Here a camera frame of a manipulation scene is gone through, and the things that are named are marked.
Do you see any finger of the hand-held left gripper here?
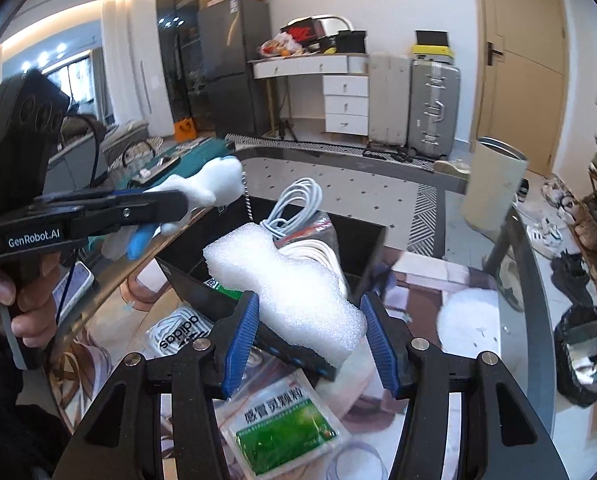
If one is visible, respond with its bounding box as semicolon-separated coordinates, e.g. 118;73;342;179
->
33;187;146;211
68;190;190;237

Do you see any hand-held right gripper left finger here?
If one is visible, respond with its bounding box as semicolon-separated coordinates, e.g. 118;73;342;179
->
53;290;262;480

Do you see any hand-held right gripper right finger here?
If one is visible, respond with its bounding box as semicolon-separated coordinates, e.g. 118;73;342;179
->
360;291;572;480

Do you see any white foam piece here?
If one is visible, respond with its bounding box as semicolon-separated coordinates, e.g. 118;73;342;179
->
203;226;368;367

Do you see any white plush toy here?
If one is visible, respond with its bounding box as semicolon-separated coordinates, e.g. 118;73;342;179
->
101;156;256;262

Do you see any black cardboard box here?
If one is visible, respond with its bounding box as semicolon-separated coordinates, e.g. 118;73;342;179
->
154;195;394;381

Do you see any white charging cable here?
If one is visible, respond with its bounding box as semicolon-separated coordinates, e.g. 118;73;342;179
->
259;177;324;238

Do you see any person's left hand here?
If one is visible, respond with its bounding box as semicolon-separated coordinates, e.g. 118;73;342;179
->
0;254;63;313

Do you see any black tray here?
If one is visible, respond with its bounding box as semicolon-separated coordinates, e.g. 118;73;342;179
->
130;156;180;186

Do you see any wicker chair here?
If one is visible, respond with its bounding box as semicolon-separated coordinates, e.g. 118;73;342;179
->
101;120;162;171

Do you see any white printed plastic bag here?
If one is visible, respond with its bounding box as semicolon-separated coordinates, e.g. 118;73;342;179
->
146;304;216;358

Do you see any printed cartoon table mat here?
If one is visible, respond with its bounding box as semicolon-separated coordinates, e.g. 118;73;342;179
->
48;265;504;480

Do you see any teal table mat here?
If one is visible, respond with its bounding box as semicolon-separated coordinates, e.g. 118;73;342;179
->
113;137;236;211

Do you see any white phone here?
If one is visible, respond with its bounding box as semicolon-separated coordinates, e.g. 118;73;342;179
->
53;260;95;322

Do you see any orange paper bag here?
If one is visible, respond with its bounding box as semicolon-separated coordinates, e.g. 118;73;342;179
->
173;118;198;142

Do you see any white curtain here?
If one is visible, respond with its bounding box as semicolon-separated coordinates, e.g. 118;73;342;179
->
101;0;134;126

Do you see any patterned rug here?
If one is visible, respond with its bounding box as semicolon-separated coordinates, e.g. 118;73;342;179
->
226;132;472;261

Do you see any grey refrigerator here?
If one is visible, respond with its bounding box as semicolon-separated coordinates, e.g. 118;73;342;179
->
198;0;273;138

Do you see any tall black cabinet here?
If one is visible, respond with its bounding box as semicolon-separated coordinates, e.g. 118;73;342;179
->
154;0;229;136

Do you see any black trash bag bin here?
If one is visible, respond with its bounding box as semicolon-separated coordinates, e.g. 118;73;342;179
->
553;302;597;408

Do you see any white cylindrical bin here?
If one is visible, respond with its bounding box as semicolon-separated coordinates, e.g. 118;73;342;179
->
463;136;529;233

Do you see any pile of white sneakers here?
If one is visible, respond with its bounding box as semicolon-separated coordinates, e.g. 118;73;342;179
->
516;175;587;261

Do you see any dark cloth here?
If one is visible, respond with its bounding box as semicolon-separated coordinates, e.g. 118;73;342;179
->
549;251;595;306

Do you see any white desk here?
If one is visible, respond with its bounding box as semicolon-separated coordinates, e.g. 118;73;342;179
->
248;53;370;136

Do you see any plastic bag of snacks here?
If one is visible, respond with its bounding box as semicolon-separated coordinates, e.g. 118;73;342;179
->
257;31;304;58

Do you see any white drawer unit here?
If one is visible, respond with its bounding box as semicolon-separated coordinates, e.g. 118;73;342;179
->
323;74;370;136

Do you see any red and black shoe box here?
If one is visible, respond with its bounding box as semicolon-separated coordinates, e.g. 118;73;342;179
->
280;16;324;43

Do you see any silver suitcase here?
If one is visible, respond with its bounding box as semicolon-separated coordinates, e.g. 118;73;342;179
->
407;59;462;161

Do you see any beige suitcase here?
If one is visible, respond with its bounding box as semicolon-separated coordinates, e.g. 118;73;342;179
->
367;52;413;147

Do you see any black bag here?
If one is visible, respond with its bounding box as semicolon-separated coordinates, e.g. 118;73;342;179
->
336;30;369;55

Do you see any wooden door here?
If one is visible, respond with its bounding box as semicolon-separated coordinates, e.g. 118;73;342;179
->
471;0;569;178

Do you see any yellow and black box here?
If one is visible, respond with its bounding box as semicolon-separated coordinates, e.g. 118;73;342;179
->
413;30;454;58

